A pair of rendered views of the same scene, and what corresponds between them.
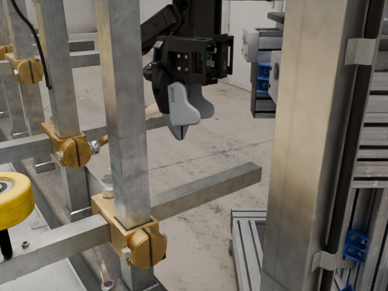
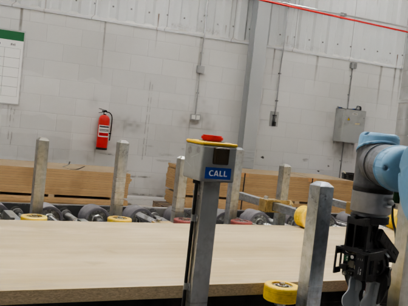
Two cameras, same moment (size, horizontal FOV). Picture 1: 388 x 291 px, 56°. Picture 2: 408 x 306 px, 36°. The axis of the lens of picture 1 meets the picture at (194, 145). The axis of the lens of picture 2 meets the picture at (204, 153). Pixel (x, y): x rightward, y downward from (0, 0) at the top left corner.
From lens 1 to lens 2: 1.25 m
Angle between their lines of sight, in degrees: 96
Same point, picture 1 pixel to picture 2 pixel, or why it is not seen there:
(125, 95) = (303, 258)
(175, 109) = (351, 294)
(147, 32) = not seen: hidden behind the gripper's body
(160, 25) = not seen: hidden behind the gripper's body
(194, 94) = (368, 292)
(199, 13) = (351, 231)
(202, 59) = (345, 259)
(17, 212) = (271, 295)
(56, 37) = (400, 242)
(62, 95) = (393, 283)
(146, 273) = not seen: outside the picture
